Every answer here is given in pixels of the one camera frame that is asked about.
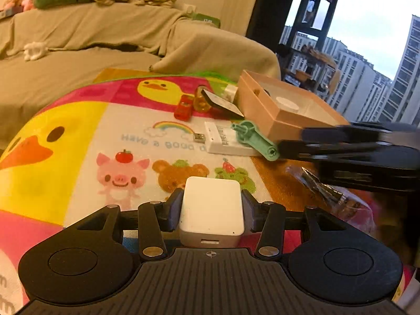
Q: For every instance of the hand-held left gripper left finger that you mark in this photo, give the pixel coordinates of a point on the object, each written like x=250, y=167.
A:
x=172, y=213

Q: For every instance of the printed duck blanket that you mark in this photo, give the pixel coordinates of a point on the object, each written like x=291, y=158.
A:
x=82, y=144

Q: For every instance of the white battery charger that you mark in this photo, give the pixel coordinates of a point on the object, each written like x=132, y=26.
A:
x=223, y=142

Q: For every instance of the black flat slab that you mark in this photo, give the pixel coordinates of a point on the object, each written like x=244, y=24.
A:
x=223, y=105

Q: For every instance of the plastic bag with black parts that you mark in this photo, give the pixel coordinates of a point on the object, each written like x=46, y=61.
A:
x=331, y=190

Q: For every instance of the amber transparent toy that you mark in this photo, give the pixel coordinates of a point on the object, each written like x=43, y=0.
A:
x=200, y=103

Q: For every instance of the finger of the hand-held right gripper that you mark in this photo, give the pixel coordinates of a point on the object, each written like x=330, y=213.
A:
x=302, y=151
x=325, y=134

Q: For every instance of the white power adapter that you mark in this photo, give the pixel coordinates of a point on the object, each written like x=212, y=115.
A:
x=211, y=208

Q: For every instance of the white wall socket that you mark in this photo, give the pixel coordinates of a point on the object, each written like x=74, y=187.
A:
x=190, y=9

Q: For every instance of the balcony storage rack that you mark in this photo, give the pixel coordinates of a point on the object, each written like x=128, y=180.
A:
x=310, y=69

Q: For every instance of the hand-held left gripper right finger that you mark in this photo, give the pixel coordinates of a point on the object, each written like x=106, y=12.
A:
x=248, y=211

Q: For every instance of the white flower toy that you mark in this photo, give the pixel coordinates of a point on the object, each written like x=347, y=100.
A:
x=34, y=51

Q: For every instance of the beige covered sofa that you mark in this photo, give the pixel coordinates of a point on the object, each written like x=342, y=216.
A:
x=98, y=29

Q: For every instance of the small white block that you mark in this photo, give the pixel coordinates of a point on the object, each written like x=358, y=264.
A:
x=230, y=92

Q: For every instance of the red toy car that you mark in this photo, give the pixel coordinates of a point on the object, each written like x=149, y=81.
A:
x=183, y=108

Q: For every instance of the white round jar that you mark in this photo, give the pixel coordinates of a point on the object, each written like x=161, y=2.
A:
x=287, y=102

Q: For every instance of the green flat box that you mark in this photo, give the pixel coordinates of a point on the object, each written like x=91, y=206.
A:
x=206, y=19

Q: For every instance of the pink cardboard box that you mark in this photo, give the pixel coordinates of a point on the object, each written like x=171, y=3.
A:
x=288, y=118

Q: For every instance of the green plastic tool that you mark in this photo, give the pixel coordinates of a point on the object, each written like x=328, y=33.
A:
x=252, y=137

